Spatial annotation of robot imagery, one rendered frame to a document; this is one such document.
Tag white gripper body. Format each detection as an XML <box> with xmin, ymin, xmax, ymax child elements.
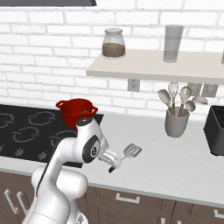
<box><xmin>99</xmin><ymin>149</ymin><xmax>123</xmax><ymax>170</ymax></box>

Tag red pot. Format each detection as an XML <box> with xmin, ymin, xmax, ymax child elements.
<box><xmin>55</xmin><ymin>98</ymin><xmax>99</xmax><ymax>130</ymax></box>

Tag brown drawer front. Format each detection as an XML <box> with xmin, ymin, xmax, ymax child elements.
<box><xmin>170</xmin><ymin>200</ymin><xmax>224</xmax><ymax>224</ymax></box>
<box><xmin>92</xmin><ymin>186</ymin><xmax>177</xmax><ymax>224</ymax></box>

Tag grey utensil holder cup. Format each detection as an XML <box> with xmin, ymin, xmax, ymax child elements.
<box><xmin>164</xmin><ymin>106</ymin><xmax>191</xmax><ymax>139</ymax></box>

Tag black hob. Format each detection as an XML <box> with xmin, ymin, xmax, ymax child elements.
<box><xmin>0</xmin><ymin>103</ymin><xmax>105</xmax><ymax>169</ymax></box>

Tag metal whisk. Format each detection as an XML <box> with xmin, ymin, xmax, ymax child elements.
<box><xmin>167</xmin><ymin>81</ymin><xmax>180</xmax><ymax>116</ymax></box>

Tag small grey ladle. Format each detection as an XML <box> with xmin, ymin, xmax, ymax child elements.
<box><xmin>182</xmin><ymin>100</ymin><xmax>197</xmax><ymax>117</ymax></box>

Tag brown cupboard door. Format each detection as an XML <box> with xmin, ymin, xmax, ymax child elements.
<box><xmin>0</xmin><ymin>171</ymin><xmax>38</xmax><ymax>224</ymax></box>

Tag grey flat spoon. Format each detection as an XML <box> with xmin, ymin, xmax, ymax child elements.
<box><xmin>191</xmin><ymin>94</ymin><xmax>209</xmax><ymax>106</ymax></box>

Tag black box appliance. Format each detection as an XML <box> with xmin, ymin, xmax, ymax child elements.
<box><xmin>202</xmin><ymin>105</ymin><xmax>224</xmax><ymax>157</ymax></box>

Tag glass jar with brown contents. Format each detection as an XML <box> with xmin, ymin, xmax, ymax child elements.
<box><xmin>101</xmin><ymin>27</ymin><xmax>127</xmax><ymax>59</ymax></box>

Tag tall clear glass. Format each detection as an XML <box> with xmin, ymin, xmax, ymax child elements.
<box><xmin>162</xmin><ymin>24</ymin><xmax>186</xmax><ymax>64</ymax></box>

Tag dark range hood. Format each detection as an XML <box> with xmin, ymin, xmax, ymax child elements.
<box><xmin>0</xmin><ymin>0</ymin><xmax>97</xmax><ymax>8</ymax></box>

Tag white drawer handle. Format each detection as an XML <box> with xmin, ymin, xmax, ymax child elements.
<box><xmin>213</xmin><ymin>208</ymin><xmax>224</xmax><ymax>220</ymax></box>
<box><xmin>115</xmin><ymin>192</ymin><xmax>141</xmax><ymax>205</ymax></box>

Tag grey wall outlet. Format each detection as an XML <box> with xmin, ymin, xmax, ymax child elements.
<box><xmin>127</xmin><ymin>78</ymin><xmax>141</xmax><ymax>93</ymax></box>

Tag grey spoon with wooden handle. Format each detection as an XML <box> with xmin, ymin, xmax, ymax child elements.
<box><xmin>157</xmin><ymin>88</ymin><xmax>176</xmax><ymax>116</ymax></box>
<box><xmin>178</xmin><ymin>86</ymin><xmax>193</xmax><ymax>117</ymax></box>

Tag white cupboard door handle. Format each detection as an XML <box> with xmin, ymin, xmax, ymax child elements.
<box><xmin>3</xmin><ymin>188</ymin><xmax>18</xmax><ymax>215</ymax></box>
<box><xmin>16</xmin><ymin>191</ymin><xmax>31</xmax><ymax>214</ymax></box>

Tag beige wall shelf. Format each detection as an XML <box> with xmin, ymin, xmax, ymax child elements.
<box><xmin>85</xmin><ymin>48</ymin><xmax>224</xmax><ymax>86</ymax></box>

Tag grey wall switch plate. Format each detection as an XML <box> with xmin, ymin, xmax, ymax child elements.
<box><xmin>201</xmin><ymin>83</ymin><xmax>220</xmax><ymax>99</ymax></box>
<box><xmin>186</xmin><ymin>82</ymin><xmax>203</xmax><ymax>97</ymax></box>

